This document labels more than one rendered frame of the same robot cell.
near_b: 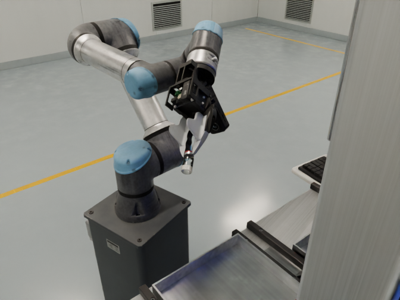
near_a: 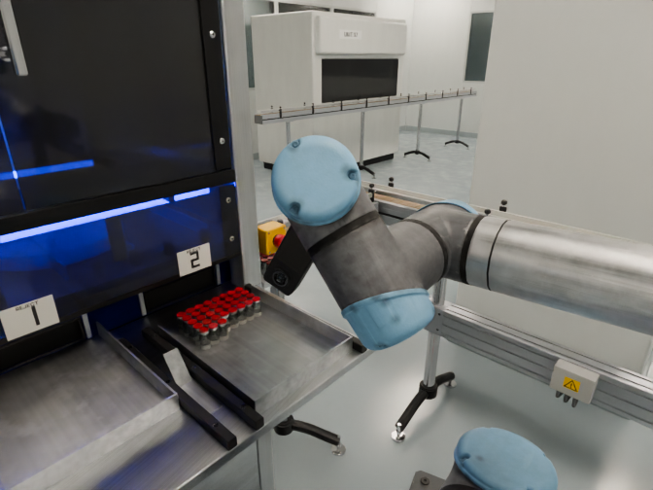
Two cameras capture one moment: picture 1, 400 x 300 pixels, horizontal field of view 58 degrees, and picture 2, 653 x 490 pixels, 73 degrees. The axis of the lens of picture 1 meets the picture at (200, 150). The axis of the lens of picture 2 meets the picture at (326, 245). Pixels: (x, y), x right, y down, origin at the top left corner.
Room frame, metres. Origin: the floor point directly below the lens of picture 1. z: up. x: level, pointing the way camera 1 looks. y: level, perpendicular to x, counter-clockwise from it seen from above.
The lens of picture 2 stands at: (1.29, -0.07, 1.45)
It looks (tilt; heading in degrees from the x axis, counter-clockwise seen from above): 23 degrees down; 171
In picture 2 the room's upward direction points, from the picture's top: straight up
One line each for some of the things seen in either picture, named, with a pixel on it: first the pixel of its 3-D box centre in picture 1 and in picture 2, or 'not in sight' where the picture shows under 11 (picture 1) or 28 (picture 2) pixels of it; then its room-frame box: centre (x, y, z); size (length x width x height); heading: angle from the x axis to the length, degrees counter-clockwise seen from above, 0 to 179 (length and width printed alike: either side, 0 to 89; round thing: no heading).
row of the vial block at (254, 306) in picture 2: not in sight; (229, 319); (0.41, -0.16, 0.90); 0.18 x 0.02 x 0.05; 128
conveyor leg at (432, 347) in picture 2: not in sight; (435, 322); (-0.16, 0.61, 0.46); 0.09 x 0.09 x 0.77; 39
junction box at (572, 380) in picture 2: not in sight; (573, 380); (0.29, 0.89, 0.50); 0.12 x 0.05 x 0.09; 39
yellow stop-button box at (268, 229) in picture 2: not in sight; (268, 236); (0.14, -0.05, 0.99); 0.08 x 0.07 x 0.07; 39
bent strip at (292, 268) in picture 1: (288, 258); (191, 379); (0.61, -0.21, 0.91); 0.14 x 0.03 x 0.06; 39
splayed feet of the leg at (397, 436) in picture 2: not in sight; (427, 397); (-0.16, 0.61, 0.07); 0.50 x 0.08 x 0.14; 129
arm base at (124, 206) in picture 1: (137, 195); not in sight; (0.94, 0.21, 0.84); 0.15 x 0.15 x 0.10
